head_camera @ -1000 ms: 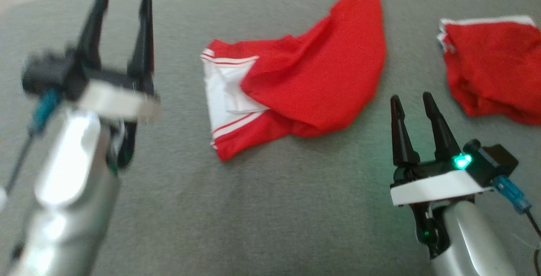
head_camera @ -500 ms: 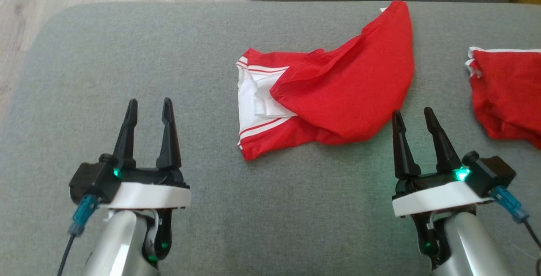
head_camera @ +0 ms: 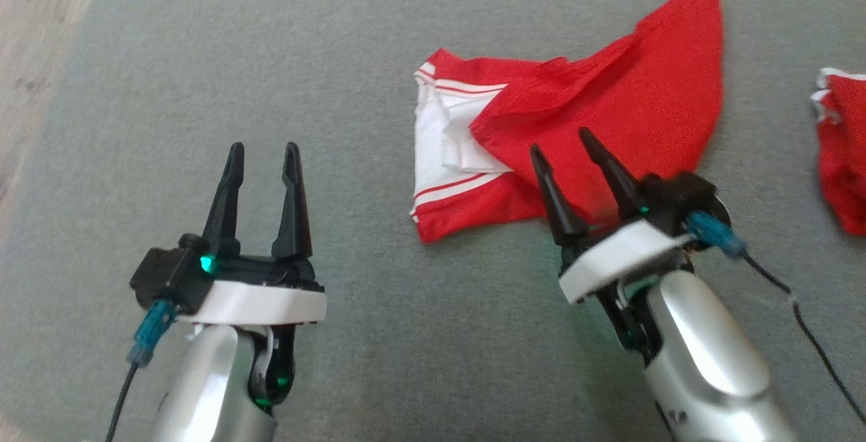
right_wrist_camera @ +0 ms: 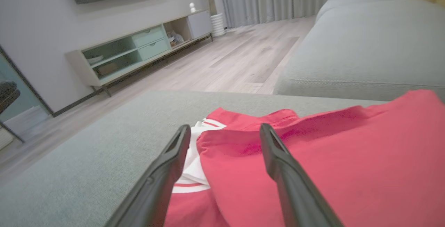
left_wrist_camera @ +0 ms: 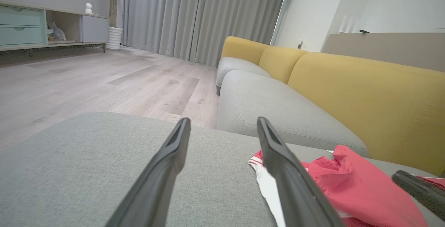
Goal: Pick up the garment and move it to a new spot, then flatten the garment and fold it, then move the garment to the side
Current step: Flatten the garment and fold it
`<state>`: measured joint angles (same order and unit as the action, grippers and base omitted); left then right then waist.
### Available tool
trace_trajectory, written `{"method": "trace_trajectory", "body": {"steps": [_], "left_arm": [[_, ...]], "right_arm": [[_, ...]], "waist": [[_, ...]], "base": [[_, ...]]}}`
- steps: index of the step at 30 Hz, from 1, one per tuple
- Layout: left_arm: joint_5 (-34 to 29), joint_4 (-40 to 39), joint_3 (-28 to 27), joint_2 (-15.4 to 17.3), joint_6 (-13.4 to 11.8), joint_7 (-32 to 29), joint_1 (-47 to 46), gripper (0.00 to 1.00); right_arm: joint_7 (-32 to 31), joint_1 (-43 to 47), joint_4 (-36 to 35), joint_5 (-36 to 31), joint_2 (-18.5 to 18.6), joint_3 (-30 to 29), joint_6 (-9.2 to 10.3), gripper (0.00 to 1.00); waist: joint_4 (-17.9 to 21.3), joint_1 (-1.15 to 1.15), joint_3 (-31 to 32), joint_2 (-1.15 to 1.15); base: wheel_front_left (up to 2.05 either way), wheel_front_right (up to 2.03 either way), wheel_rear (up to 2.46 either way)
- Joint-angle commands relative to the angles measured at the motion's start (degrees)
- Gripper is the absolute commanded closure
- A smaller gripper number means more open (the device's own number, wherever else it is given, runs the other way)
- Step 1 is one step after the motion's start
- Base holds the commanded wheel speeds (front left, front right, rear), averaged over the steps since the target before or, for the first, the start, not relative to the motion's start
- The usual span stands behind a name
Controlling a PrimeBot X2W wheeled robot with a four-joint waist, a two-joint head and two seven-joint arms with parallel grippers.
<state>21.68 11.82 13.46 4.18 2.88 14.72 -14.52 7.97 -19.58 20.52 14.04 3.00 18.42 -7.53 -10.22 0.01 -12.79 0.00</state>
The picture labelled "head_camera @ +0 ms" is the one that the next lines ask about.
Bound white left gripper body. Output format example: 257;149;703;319
175;252;327;328

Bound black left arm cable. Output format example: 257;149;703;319
105;299;178;442

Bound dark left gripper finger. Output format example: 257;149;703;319
271;142;313;260
202;142;246;258

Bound red shorts with white trim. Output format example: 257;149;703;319
810;68;866;236

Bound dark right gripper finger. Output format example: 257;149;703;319
530;144;589;248
578;127;649;221

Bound red basketball jersey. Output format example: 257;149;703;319
409;0;725;244

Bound gray sofa seat cushion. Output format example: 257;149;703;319
0;0;866;442

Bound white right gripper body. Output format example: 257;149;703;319
558;215;694;306

